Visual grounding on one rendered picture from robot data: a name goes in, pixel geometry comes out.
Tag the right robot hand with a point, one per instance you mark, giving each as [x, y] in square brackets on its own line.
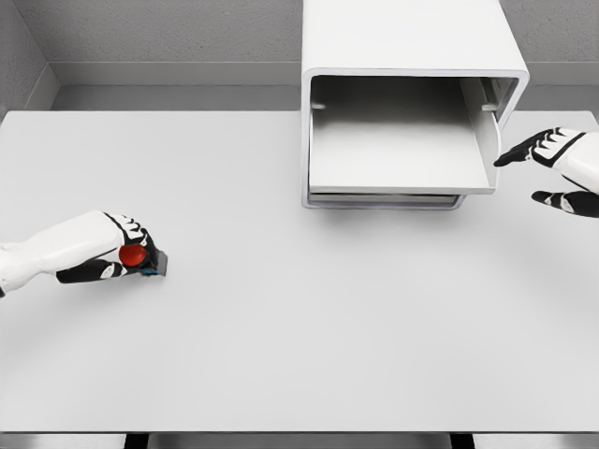
[568, 156]

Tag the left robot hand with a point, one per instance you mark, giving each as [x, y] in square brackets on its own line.
[89, 238]

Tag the white cabinet drawer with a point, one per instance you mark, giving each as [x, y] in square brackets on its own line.
[398, 159]

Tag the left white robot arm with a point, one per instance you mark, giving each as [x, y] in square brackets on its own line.
[16, 266]

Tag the white tabletop storage cabinet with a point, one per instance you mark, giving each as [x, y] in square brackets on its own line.
[412, 56]

